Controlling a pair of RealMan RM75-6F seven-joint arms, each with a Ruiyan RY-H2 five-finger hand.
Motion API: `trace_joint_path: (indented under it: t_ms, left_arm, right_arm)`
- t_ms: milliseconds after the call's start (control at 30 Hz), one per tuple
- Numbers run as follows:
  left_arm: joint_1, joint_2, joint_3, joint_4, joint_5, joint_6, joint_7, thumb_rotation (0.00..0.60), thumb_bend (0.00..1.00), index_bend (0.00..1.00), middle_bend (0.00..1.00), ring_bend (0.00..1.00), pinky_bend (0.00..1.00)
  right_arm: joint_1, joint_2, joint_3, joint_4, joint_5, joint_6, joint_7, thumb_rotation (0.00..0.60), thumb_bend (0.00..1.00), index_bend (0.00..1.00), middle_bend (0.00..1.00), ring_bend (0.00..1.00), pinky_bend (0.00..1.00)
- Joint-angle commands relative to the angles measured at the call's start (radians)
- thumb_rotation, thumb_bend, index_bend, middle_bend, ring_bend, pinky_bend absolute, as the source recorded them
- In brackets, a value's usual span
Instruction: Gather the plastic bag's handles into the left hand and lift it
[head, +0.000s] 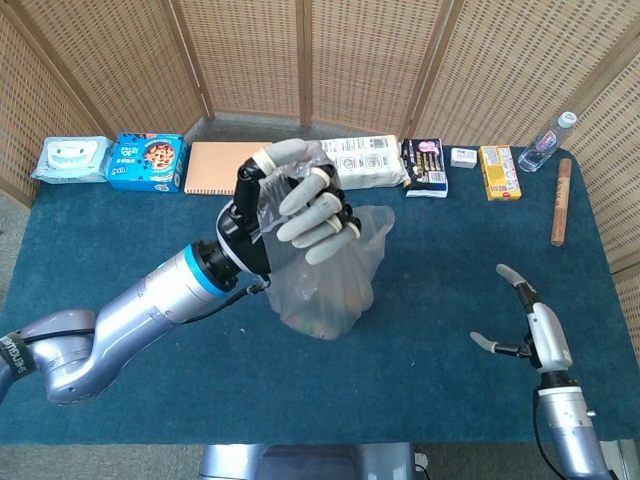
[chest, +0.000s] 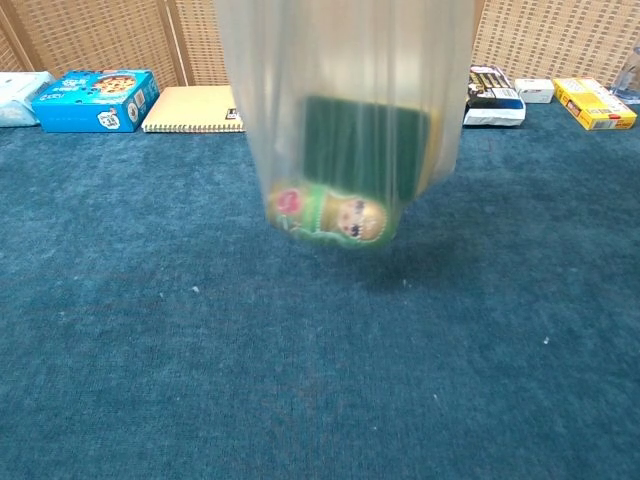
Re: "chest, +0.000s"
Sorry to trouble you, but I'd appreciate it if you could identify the clear plastic bag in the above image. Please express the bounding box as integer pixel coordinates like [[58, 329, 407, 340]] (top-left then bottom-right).
[[214, 0, 476, 251]]

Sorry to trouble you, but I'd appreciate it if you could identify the green matryoshka doll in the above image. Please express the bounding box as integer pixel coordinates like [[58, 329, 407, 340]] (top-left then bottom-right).
[[267, 180, 389, 247]]

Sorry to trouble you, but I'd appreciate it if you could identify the green yellow scouring sponge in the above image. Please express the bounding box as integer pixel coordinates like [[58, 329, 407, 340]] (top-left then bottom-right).
[[302, 94, 444, 201]]

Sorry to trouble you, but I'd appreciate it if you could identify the blue carpet table cover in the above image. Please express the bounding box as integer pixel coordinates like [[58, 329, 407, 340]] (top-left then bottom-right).
[[0, 102, 640, 480]]

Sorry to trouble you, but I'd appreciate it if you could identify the orange spiral notebook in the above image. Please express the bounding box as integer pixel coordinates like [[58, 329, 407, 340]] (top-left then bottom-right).
[[141, 85, 247, 134]]

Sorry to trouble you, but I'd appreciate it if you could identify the dark pen refill package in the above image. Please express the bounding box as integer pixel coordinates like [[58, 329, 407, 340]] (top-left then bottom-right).
[[462, 63, 527, 127]]

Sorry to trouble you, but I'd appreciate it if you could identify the small white box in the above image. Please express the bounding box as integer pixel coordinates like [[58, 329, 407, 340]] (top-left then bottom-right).
[[514, 78, 556, 105]]

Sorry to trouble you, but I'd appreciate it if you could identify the blue cookie box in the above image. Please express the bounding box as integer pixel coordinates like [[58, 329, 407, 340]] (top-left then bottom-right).
[[31, 68, 161, 134]]

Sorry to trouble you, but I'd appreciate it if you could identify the wicker folding screen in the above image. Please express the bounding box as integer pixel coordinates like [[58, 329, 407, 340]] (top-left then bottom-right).
[[0, 0, 640, 89]]

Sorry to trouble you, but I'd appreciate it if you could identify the yellow cardboard box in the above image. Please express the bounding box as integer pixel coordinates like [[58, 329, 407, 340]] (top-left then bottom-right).
[[552, 76, 639, 132]]

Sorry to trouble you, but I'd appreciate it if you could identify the pale blue wet wipes pack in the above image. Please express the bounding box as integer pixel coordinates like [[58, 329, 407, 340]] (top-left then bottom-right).
[[0, 70, 55, 128]]

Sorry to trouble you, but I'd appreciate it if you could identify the clear plastic water bottle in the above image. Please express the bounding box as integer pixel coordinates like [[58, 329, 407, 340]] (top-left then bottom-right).
[[612, 44, 640, 106]]

